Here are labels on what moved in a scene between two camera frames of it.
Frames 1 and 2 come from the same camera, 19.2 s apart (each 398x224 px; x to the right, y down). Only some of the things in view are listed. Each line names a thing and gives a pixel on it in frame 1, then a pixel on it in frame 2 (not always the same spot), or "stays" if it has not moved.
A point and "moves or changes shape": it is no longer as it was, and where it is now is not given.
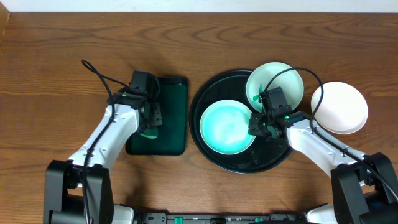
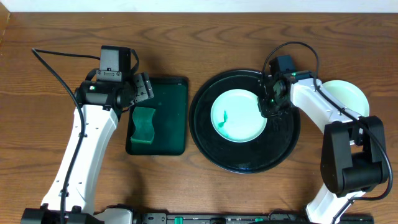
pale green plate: (263, 74) moves or changes shape
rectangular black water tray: (172, 138) stays
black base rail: (272, 218) stays
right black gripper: (254, 129) to (265, 110)
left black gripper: (155, 115) to (142, 88)
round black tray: (264, 153) stays
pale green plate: (224, 127) to (349, 95)
